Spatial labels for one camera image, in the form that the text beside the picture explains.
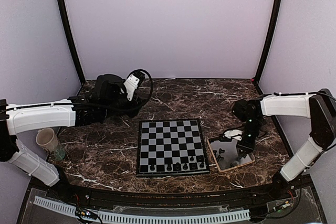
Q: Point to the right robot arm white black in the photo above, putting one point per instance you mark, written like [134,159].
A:
[318,108]

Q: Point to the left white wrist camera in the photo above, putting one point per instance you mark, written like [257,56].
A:
[132,82]

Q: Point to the black grey chess board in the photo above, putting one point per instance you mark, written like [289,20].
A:
[163,142]

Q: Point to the wooden tray with dark base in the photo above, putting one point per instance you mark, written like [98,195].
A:
[230,160]

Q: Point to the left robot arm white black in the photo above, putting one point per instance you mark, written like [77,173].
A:
[16,119]

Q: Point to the left black frame post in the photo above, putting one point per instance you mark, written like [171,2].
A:
[70,40]

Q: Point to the small green circuit board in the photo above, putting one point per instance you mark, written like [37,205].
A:
[84,213]

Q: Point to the black front rail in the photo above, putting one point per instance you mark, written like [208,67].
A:
[105,198]

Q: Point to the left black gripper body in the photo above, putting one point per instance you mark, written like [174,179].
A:
[113,108]

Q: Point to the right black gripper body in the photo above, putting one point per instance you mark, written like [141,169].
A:
[253,127]

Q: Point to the white slotted cable duct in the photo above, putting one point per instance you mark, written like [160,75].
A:
[110,217]

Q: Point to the right black frame post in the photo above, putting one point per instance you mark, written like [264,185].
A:
[268,41]

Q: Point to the black frame post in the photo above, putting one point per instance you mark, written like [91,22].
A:
[268,41]
[70,40]

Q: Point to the beige paper cup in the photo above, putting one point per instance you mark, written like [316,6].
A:
[48,141]

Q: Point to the black chess piece in tray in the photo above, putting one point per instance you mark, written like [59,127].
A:
[219,154]

